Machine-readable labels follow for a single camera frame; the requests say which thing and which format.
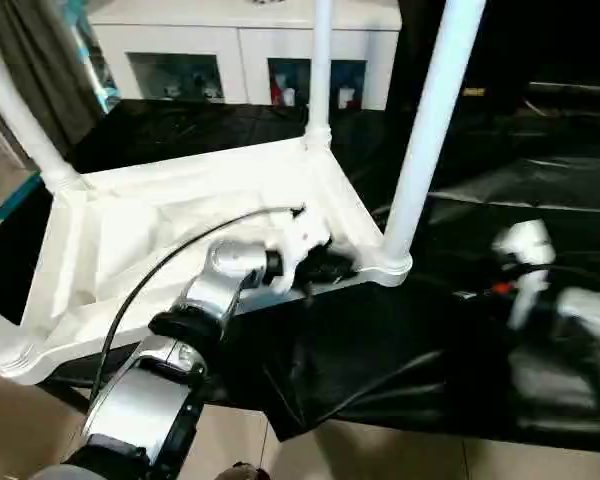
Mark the white plastic table top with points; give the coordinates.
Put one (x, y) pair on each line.
(130, 215)

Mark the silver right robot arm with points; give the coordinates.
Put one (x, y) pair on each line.
(570, 340)

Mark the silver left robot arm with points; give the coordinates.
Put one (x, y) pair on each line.
(150, 400)

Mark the black table mat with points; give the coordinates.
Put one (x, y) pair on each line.
(380, 350)

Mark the small beige label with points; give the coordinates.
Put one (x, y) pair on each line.
(474, 92)

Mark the dark grey crumpled bundle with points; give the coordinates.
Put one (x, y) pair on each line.
(267, 1)

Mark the white glass-door cabinet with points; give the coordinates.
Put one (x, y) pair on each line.
(180, 30)

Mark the teal white plastic package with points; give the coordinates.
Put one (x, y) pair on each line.
(95, 65)

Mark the teal floor mat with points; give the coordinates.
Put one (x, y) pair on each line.
(15, 195)

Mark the grey curtain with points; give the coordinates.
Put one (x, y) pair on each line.
(40, 50)

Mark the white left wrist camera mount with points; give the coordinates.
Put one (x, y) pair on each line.
(300, 235)

